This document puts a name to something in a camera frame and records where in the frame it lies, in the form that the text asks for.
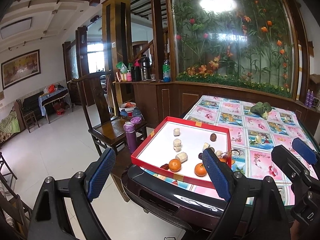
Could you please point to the wooden cabinet counter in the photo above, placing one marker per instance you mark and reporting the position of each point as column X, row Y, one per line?
column 157, row 100

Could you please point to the dark wooden chair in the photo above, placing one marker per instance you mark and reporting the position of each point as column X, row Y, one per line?
column 110, row 133

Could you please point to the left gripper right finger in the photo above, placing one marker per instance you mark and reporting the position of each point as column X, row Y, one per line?
column 220, row 174

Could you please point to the pale sugarcane chunk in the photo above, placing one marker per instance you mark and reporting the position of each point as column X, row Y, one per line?
column 176, row 132

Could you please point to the octagonal sugarcane chunk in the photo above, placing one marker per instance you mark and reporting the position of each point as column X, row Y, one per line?
column 177, row 142

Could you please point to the framed landscape painting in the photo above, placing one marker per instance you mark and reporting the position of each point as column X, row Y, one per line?
column 20, row 68

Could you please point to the green label water bottle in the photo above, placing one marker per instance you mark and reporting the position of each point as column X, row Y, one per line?
column 166, row 71

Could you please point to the brown round nut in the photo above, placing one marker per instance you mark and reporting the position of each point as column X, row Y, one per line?
column 213, row 137

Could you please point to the purple thermos bottle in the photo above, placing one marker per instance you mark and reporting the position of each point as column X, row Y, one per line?
column 131, row 138

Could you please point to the black thermos flask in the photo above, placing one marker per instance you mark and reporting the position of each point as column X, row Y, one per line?
column 146, row 68

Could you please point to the orange tangerine in tray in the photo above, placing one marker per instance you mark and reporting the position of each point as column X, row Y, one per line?
column 174, row 165

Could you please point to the green leafy vegetable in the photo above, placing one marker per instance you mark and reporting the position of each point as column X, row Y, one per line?
column 262, row 109

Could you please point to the floral plastic tablecloth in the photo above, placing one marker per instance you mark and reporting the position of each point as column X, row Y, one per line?
column 252, row 137

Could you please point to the small side table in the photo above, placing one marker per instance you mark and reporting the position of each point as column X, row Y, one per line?
column 46, row 99

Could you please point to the purple thermos lid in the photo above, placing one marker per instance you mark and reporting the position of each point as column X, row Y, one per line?
column 136, row 120

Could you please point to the sugarcane chunk on table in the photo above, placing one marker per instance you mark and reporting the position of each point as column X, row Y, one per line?
column 218, row 153

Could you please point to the orange tangerine on table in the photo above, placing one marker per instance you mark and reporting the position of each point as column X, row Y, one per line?
column 223, row 160

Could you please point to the right hand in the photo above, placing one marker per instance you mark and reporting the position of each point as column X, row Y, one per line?
column 296, row 230

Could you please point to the beige sugarcane chunk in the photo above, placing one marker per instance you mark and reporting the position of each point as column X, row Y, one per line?
column 177, row 148

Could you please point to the artificial flower glass panel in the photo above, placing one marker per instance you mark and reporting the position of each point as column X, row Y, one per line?
column 239, row 43

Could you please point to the rectangular sugarcane chunk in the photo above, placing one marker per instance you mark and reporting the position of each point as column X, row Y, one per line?
column 182, row 157

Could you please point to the red shallow tray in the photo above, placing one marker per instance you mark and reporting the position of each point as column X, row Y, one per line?
column 157, row 149

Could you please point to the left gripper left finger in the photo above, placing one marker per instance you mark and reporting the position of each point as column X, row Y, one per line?
column 97, row 174

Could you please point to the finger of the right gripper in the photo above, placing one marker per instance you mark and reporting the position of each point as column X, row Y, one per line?
column 307, row 153
column 289, row 165

